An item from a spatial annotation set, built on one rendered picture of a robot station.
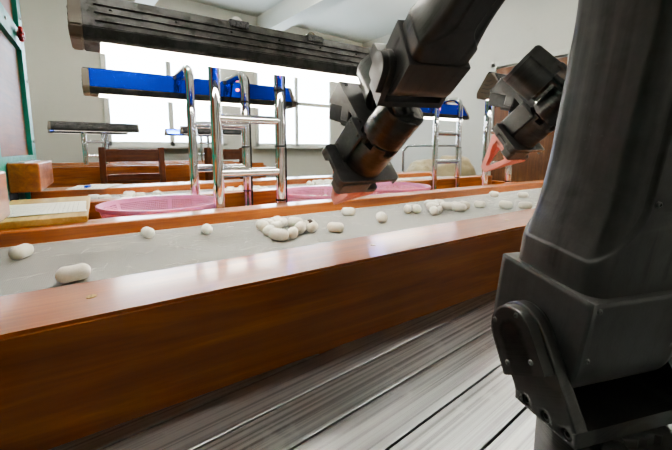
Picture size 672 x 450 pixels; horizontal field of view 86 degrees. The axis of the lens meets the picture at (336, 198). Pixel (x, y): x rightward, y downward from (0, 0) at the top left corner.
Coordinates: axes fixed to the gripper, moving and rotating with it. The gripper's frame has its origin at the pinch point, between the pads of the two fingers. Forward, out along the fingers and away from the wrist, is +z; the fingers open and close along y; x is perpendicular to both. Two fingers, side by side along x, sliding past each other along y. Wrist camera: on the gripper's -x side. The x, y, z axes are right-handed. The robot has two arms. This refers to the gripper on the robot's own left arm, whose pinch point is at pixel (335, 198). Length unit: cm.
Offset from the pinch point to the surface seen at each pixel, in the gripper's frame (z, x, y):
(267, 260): -3.9, 9.9, 15.6
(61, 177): 219, -169, 55
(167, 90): 37, -64, 13
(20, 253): 16.9, -5.7, 41.0
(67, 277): 5.7, 3.9, 35.0
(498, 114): 166, -215, -450
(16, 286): 8.3, 2.9, 39.8
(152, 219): 23.8, -13.2, 23.5
